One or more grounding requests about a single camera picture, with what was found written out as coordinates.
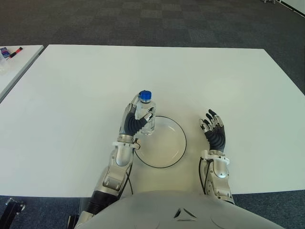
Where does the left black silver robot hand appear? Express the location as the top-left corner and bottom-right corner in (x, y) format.
(118, 94), (157, 137)

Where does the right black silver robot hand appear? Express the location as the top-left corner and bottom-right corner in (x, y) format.
(198, 109), (226, 152)

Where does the clear water bottle blue cap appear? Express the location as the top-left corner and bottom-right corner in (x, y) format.
(134, 90), (157, 136)

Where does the white plate black rim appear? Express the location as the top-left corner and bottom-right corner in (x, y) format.
(133, 115), (187, 169)

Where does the grey robot torso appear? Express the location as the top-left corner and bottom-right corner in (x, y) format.
(76, 190), (288, 229)

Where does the white side table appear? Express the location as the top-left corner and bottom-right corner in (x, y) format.
(0, 44), (45, 103)

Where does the red marker pen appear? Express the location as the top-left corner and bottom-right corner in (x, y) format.
(8, 46), (24, 60)

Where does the blue white small packet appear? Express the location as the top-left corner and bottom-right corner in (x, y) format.
(0, 47), (11, 60)

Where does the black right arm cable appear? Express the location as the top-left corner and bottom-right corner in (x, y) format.
(199, 158), (212, 195)

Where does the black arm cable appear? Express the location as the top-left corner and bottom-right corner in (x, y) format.
(199, 158), (212, 195)
(120, 164), (134, 195)

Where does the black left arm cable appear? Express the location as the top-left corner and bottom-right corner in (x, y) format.
(120, 164), (134, 195)

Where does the black table leg frame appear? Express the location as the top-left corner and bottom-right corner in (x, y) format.
(0, 198), (26, 229)

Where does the white wall panel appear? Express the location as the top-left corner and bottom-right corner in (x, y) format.
(280, 0), (305, 17)

